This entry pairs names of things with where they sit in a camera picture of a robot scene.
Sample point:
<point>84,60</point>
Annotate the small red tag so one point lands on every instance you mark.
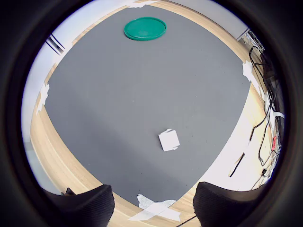
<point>274,143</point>

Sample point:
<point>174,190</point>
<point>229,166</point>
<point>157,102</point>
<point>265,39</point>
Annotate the dark grey mat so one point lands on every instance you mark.
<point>130,94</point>

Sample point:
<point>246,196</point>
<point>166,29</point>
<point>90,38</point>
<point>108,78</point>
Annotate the white partition board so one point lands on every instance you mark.
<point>35,71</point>
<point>78,23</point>

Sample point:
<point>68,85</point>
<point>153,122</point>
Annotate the white plastic terminal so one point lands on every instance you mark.
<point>168,140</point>

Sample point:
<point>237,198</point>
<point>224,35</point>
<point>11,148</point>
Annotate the white tape piece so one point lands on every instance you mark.
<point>138,4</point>
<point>247,71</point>
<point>154,208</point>
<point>43,94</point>

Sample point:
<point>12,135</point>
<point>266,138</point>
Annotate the round green lid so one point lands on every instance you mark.
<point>145,28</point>

